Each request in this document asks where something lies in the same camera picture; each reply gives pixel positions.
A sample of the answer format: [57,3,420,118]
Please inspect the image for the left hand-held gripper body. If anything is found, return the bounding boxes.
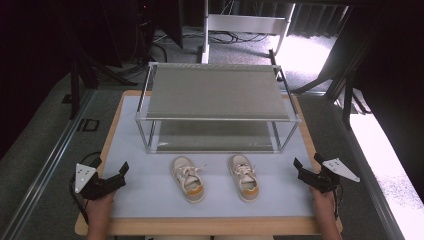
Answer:
[74,162,126,201]

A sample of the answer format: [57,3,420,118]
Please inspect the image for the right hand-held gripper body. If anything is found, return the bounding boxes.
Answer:
[297,157,361,195]

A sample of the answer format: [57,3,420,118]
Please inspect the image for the beige child's shoe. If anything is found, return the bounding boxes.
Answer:
[171,155,206,204]
[227,153,261,203]

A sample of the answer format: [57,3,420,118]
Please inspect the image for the grey two-tier shoe rack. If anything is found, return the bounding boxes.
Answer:
[134,61,303,155]

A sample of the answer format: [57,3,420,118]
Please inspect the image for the person's left hand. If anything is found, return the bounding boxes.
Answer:
[84,190,117,218]

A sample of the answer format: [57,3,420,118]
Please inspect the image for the person's right hand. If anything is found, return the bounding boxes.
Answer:
[309,185,338,215]

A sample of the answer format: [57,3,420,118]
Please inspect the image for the white table mat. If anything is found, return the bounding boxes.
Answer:
[101,94,317,220]

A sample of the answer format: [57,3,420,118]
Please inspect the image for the black metal stand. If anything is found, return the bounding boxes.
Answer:
[68,46,138,121]
[290,6,373,130]

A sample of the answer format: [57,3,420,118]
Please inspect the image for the white metal stand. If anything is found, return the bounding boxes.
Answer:
[199,0,297,65]

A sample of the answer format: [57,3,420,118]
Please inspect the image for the metal floor rail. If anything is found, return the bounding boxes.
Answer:
[329,96,406,240]
[0,89,98,240]

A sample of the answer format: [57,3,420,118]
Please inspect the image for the black floor cables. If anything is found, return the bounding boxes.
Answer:
[208,30,270,45]

